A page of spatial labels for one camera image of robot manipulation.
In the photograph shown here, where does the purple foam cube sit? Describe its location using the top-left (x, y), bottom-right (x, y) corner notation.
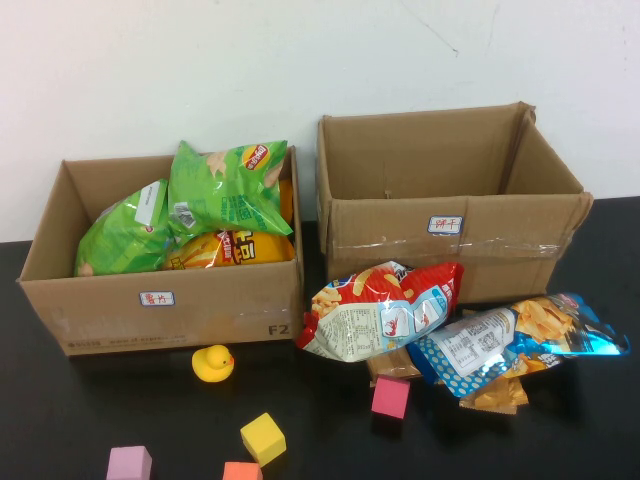
top-left (105, 445), bottom-right (153, 480)

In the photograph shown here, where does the cardboard box marked F2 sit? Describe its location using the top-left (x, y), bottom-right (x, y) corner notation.
top-left (14, 144), bottom-right (306, 357)

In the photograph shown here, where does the green Lay's chip bag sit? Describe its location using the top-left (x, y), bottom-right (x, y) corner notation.
top-left (167, 139), bottom-right (295, 249)

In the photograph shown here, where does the taped cardboard box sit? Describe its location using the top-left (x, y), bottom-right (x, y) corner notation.
top-left (315, 101), bottom-right (595, 305)

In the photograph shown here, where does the yellow chip bag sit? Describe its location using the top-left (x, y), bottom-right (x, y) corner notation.
top-left (160, 228), bottom-right (297, 271)

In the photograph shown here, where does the red and white snack bag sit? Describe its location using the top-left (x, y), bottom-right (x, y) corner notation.
top-left (295, 260), bottom-right (465, 364)

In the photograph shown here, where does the orange foam cube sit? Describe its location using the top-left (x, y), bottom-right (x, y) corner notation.
top-left (222, 461), bottom-right (264, 480)

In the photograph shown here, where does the green bag with white sticker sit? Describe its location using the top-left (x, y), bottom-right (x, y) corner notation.
top-left (73, 178), bottom-right (176, 278)

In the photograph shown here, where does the yellow foam cube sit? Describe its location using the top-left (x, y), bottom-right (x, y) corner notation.
top-left (239, 412), bottom-right (288, 469)

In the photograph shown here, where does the pink foam cube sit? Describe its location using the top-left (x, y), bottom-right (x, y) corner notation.
top-left (370, 375), bottom-right (411, 417)

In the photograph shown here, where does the golden brown wafer packet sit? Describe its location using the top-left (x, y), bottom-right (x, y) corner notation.
top-left (458, 374), bottom-right (530, 416)

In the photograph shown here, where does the white label on taped box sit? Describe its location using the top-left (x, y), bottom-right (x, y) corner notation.
top-left (427, 215), bottom-right (464, 235)

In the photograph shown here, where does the blue polka-dot chip bag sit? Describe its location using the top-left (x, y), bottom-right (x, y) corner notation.
top-left (405, 292), bottom-right (632, 399)

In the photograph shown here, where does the yellow rubber duck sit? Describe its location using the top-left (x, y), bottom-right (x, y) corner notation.
top-left (191, 344), bottom-right (235, 384)

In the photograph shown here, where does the long brown flat packet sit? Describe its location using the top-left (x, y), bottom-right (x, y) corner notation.
top-left (366, 347), bottom-right (424, 389)

